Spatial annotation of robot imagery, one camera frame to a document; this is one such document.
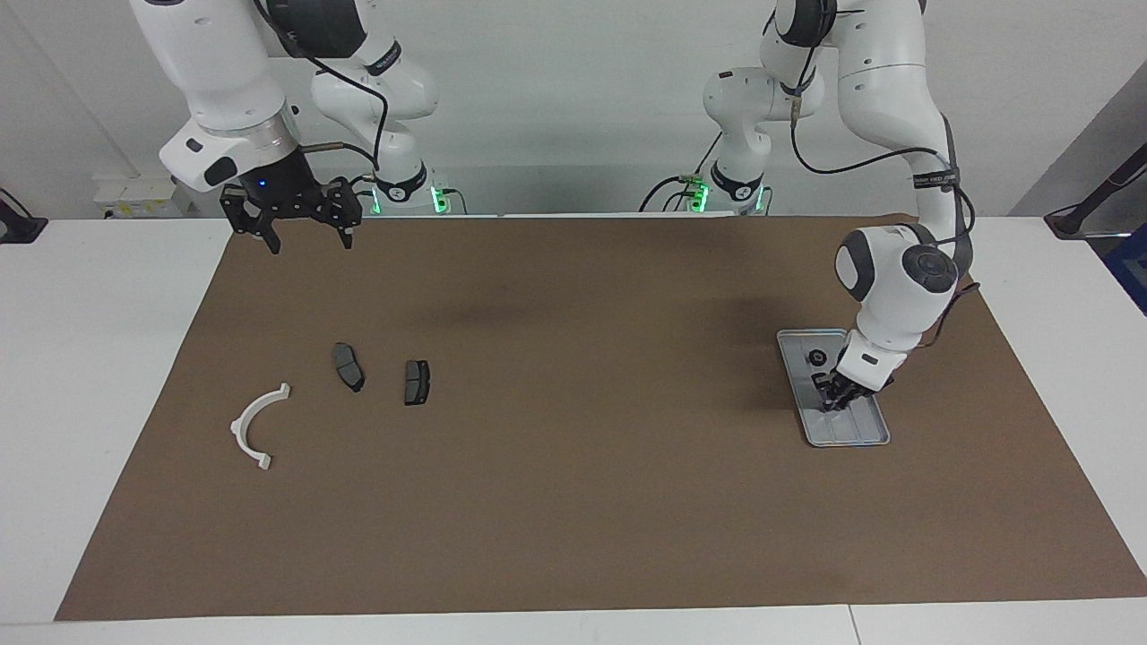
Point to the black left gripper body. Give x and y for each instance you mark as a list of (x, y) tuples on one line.
[(851, 385)]

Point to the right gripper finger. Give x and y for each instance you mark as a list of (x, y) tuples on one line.
[(344, 228), (269, 235)]

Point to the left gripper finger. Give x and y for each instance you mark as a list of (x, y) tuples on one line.
[(826, 394), (844, 399)]

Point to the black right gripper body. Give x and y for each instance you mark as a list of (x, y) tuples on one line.
[(287, 199)]

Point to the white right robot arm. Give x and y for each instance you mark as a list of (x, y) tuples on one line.
[(219, 81)]

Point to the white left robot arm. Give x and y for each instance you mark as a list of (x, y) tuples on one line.
[(887, 90)]

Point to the silver metal tray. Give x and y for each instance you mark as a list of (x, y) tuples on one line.
[(856, 428)]

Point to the dark grey brake pad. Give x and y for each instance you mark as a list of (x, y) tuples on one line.
[(348, 366), (418, 382)]

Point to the blue box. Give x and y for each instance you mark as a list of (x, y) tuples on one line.
[(1131, 269)]

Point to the brown table mat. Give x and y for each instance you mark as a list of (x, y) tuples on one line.
[(538, 520)]

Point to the black camera stand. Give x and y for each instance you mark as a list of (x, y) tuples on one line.
[(18, 228), (1075, 219)]

